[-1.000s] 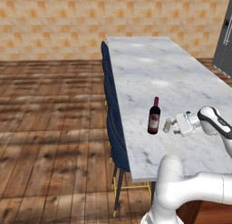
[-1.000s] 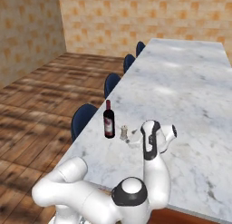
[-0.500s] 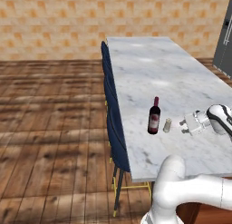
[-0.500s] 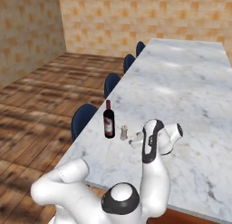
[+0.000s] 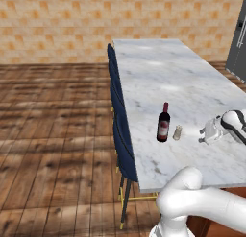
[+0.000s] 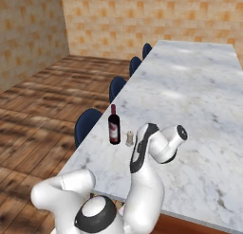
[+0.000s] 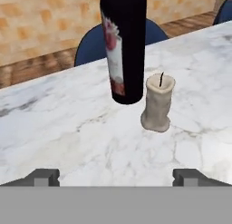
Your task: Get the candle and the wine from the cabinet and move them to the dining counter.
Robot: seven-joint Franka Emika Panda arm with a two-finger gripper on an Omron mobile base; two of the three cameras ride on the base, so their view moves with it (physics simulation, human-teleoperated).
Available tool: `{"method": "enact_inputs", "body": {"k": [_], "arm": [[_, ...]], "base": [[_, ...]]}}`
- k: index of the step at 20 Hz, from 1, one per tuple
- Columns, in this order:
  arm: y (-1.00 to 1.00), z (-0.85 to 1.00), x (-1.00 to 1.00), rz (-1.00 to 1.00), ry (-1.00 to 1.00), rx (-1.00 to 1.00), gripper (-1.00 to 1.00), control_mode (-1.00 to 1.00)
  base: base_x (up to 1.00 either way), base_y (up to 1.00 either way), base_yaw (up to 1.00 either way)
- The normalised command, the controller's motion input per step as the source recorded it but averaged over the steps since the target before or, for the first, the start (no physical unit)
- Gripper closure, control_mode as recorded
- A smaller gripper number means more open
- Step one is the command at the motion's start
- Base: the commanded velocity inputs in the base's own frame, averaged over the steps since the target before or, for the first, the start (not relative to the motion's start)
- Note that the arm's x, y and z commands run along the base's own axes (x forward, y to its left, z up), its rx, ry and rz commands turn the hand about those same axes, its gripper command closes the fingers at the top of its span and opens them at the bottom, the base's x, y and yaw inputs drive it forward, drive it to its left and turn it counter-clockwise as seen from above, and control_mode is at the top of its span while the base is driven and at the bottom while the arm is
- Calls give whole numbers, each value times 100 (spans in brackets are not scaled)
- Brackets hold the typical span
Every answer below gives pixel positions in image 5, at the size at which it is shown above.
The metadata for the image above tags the red wine bottle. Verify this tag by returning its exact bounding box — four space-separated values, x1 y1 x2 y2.
156 102 171 143

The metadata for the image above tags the dark grey fridge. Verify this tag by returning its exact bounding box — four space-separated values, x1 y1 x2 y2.
225 0 246 84

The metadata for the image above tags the blue bar stool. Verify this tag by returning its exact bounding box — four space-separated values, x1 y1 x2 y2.
110 81 127 118
107 42 117 64
108 59 122 87
112 109 159 231

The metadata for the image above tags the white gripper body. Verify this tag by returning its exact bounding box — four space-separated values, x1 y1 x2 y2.
203 116 224 146

